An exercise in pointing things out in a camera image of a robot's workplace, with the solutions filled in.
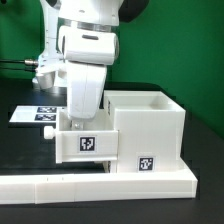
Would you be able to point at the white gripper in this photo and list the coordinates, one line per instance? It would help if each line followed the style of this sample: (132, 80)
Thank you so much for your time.
(85, 84)

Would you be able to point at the white drawer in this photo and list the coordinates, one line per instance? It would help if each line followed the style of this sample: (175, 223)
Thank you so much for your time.
(96, 142)
(110, 166)

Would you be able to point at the white drawer cabinet box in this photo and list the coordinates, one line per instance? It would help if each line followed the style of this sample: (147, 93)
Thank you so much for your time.
(150, 127)

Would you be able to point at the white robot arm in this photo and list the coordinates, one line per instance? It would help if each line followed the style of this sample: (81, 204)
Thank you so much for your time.
(80, 43)

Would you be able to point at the fiducial marker sheet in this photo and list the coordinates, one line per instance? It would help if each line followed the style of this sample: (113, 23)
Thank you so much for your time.
(34, 114)

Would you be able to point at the white L-shaped fence wall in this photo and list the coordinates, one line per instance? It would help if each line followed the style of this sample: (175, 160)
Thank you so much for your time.
(92, 182)

